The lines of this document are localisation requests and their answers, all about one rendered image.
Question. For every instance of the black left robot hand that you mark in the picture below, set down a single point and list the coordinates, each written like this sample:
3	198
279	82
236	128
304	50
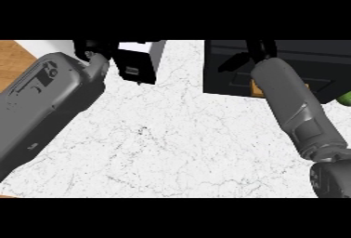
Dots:
93	47

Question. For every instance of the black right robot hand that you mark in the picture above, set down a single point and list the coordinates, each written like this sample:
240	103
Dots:
261	49

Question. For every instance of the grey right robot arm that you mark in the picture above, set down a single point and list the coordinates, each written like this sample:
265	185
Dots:
292	105

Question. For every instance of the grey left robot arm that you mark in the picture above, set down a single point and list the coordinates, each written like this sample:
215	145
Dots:
43	102

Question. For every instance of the orange can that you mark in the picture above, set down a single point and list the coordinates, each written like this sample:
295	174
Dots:
257	89

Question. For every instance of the black and grey appliance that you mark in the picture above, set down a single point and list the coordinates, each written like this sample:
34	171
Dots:
134	66

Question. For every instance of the green round fruit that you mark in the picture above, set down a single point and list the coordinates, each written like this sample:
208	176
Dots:
345	99

